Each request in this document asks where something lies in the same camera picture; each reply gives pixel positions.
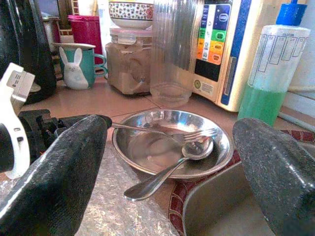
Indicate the patterned ceramic bowl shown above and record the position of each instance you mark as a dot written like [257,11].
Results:
[130,12]

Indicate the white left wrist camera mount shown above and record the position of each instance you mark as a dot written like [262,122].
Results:
[17,81]

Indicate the clear ribbed plastic jar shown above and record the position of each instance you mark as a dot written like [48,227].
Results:
[172,49]

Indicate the teal bunny mug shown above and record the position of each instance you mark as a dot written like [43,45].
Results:
[73,71]

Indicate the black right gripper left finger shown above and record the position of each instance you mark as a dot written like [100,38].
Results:
[61,177]

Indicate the steel spoon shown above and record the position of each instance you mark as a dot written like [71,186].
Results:
[197,148]

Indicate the green dish soap bottle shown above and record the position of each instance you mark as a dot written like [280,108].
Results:
[263,105]

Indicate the magenta plastic container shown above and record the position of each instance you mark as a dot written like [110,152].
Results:
[83,32]

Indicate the steel canister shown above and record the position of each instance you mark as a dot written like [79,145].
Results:
[50,29]

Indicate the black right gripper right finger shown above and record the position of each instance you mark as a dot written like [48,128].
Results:
[278,177]

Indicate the black kettle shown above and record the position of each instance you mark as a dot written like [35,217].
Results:
[32,37]

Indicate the steel fork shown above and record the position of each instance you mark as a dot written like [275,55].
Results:
[189,136]

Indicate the cream blue water ionizer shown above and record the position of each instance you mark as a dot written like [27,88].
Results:
[256,49]

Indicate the deep steel plate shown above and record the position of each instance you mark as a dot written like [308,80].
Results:
[147,152]

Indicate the steel kitchen sink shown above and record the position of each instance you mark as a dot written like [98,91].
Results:
[216,209]

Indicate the brown powder storage container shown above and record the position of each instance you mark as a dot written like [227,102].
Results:
[128,68]

